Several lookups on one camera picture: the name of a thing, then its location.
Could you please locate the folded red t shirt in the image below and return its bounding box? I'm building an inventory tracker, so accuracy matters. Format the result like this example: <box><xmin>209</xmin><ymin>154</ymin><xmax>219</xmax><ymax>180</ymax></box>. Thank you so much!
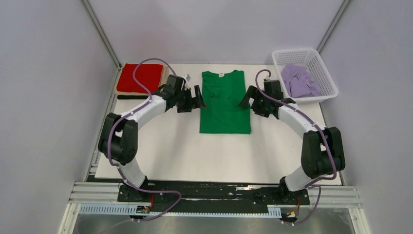
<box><xmin>116</xmin><ymin>63</ymin><xmax>164</xmax><ymax>94</ymax></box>

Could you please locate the aluminium rail frame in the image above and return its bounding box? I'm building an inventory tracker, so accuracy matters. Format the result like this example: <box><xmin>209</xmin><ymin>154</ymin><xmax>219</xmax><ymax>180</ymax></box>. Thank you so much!
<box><xmin>58</xmin><ymin>182</ymin><xmax>371</xmax><ymax>234</ymax></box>

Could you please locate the white plastic basket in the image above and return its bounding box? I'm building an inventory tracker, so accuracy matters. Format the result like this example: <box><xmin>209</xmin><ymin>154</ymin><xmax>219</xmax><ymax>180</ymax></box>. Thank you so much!
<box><xmin>272</xmin><ymin>48</ymin><xmax>338</xmax><ymax>104</ymax></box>

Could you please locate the white slotted cable duct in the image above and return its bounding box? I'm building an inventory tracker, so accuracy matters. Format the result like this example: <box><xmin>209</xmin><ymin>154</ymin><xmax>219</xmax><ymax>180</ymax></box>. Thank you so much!
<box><xmin>79</xmin><ymin>203</ymin><xmax>282</xmax><ymax>218</ymax></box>

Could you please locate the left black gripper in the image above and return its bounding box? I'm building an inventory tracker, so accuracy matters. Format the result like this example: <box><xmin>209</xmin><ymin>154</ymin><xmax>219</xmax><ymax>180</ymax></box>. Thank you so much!
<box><xmin>175</xmin><ymin>85</ymin><xmax>207</xmax><ymax>114</ymax></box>

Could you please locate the folded black t shirt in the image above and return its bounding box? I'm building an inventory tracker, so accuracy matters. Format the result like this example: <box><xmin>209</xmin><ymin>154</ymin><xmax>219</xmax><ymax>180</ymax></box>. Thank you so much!
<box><xmin>117</xmin><ymin>95</ymin><xmax>149</xmax><ymax>100</ymax></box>

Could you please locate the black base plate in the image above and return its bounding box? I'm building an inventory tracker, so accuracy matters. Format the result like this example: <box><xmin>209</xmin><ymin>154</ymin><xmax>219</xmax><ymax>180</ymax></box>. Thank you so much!
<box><xmin>117</xmin><ymin>180</ymin><xmax>310</xmax><ymax>214</ymax></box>

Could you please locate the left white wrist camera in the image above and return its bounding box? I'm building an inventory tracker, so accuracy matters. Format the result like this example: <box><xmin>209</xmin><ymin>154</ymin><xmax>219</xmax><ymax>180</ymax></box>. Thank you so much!
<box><xmin>182</xmin><ymin>74</ymin><xmax>191</xmax><ymax>85</ymax></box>

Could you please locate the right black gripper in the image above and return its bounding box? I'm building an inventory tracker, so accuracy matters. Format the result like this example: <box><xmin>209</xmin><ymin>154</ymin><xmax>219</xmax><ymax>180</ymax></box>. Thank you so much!
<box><xmin>239</xmin><ymin>86</ymin><xmax>270</xmax><ymax>118</ymax></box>

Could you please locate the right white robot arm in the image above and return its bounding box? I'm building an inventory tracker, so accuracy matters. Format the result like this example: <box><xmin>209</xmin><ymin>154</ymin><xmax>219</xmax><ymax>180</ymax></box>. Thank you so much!
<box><xmin>239</xmin><ymin>80</ymin><xmax>345</xmax><ymax>204</ymax></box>

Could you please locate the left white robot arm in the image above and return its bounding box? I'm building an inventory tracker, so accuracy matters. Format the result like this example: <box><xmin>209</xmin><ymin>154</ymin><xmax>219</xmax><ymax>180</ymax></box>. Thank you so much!
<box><xmin>98</xmin><ymin>75</ymin><xmax>206</xmax><ymax>201</ymax></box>

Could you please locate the green t shirt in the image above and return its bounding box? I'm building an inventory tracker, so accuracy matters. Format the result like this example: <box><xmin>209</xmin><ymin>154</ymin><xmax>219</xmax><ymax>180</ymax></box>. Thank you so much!
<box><xmin>199</xmin><ymin>70</ymin><xmax>251</xmax><ymax>135</ymax></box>

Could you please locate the purple t shirt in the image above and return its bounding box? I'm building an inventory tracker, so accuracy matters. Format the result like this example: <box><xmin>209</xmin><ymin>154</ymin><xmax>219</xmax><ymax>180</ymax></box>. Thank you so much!
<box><xmin>281</xmin><ymin>64</ymin><xmax>321</xmax><ymax>98</ymax></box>

